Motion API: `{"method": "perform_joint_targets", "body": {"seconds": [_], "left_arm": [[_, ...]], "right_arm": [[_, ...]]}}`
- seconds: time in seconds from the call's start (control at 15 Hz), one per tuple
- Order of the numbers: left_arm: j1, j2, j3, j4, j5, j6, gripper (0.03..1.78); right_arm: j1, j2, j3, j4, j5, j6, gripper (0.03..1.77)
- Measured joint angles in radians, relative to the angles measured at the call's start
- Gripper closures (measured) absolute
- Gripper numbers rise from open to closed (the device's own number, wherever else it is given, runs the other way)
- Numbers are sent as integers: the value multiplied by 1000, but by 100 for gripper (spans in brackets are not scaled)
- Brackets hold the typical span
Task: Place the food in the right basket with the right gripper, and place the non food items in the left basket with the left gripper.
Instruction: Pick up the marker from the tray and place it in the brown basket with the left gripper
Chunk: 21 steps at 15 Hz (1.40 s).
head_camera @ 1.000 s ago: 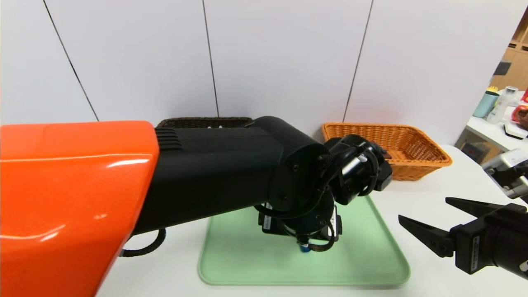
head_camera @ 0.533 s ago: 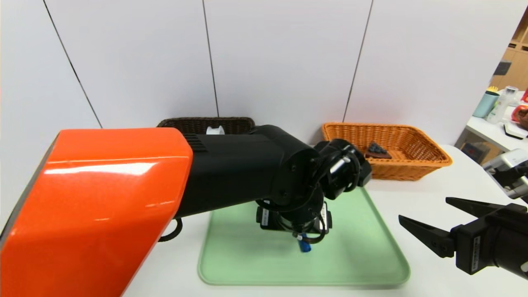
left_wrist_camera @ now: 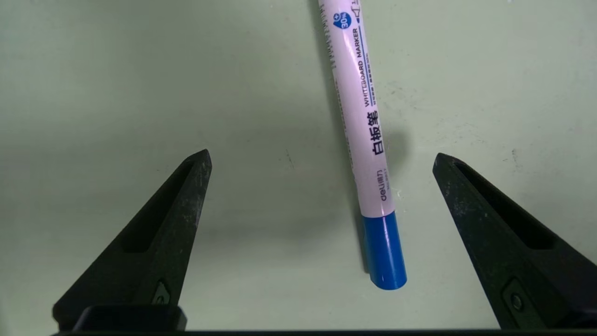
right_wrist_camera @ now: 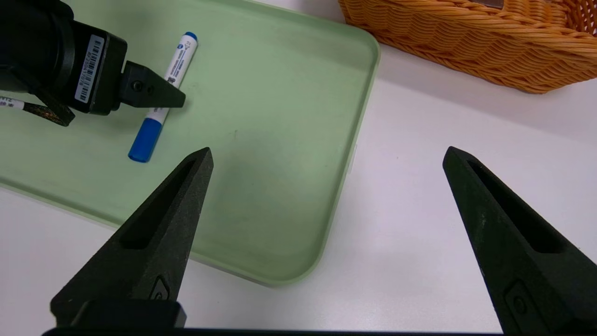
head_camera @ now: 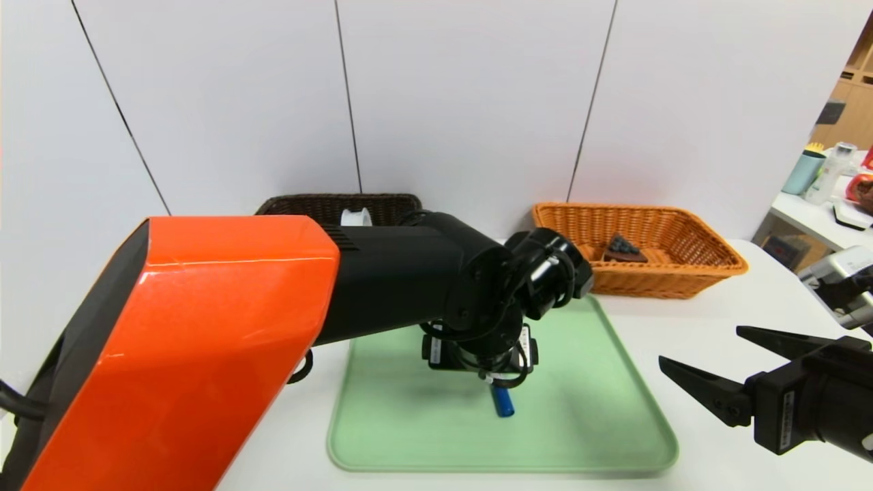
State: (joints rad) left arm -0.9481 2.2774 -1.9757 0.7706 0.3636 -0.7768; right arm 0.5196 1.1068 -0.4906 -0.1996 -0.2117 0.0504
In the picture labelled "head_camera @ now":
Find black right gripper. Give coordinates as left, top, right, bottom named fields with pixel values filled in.
left=658, top=325, right=873, bottom=464

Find chocolate blueberry cake slice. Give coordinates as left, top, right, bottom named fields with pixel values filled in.
left=602, top=235, right=649, bottom=264

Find blue and white marker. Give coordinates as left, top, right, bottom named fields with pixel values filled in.
left=490, top=385, right=516, bottom=418

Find orange wicker basket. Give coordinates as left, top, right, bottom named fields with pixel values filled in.
left=531, top=202, right=750, bottom=301

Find dark brown wicker basket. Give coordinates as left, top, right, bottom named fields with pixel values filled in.
left=254, top=193, right=424, bottom=230

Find white side table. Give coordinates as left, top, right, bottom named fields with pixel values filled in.
left=767, top=153, right=873, bottom=254

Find light green plastic tray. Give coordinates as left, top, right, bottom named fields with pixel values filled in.
left=327, top=293, right=679, bottom=473

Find black and white eraser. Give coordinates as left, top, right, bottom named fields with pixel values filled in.
left=833, top=205, right=873, bottom=231

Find teal cup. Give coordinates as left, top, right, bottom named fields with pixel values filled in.
left=781, top=151, right=826, bottom=197

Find clear plastic bottle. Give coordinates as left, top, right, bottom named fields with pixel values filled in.
left=805, top=142, right=857, bottom=207

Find round red object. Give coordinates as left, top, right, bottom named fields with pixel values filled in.
left=844, top=174, right=873, bottom=205

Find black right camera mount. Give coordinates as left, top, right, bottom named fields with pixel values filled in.
left=815, top=269, right=873, bottom=321

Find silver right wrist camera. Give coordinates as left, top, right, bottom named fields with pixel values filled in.
left=798, top=245, right=873, bottom=329

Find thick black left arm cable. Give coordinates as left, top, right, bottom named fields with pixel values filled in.
left=0, top=378, right=48, bottom=421

